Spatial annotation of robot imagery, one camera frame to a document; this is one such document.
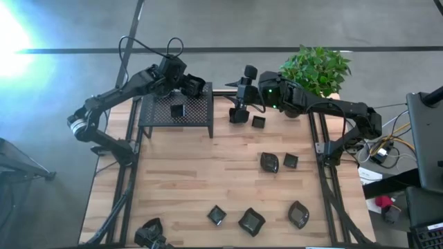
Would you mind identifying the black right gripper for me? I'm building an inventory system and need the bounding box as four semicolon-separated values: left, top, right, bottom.
224;64;260;115

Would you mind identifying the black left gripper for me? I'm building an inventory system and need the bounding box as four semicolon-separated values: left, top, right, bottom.
147;65;191;98

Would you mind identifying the black wavy square plate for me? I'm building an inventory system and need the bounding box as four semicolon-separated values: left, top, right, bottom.
237;207;267;238

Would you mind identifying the black deep square plate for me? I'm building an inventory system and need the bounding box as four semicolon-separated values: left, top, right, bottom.
228;106;251;125
181;73;207;99

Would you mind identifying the black perforated metal shelf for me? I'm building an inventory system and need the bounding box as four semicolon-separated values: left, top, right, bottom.
137;81;215;139

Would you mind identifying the green potted plant black pot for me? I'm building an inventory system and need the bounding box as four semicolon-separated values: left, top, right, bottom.
278;44;353;120

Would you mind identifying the black handheld device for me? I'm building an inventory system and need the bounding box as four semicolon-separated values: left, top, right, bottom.
134;224;174;249

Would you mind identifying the white paper box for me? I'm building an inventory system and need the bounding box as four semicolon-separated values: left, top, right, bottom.
358;166;383;186

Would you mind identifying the black power adapter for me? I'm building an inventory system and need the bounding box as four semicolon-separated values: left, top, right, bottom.
370;147;390;164

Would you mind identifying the black floor stand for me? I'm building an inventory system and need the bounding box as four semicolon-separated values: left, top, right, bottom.
0;137;57;182

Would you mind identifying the red cloth object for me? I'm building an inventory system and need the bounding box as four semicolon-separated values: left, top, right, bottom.
374;195;395;209

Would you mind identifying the black pole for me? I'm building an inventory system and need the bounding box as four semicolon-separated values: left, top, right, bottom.
420;85;443;108

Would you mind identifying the grey cloth object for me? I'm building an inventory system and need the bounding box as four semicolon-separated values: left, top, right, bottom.
382;206;402;224

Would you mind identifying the black seat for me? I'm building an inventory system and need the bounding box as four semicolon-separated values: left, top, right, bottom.
405;185;443;229

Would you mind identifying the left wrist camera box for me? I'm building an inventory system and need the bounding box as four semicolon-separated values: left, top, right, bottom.
158;54;188;83

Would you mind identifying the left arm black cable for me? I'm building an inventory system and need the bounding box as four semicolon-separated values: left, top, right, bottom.
118;35;185;75

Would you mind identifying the black aluminium frame rail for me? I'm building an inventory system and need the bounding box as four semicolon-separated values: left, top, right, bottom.
307;98;377;247
84;90;145;247

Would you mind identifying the white cable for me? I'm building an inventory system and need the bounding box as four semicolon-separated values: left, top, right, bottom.
356;109;410;164

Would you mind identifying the yellow cable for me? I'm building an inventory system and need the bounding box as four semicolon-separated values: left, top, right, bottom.
368;122;416;156

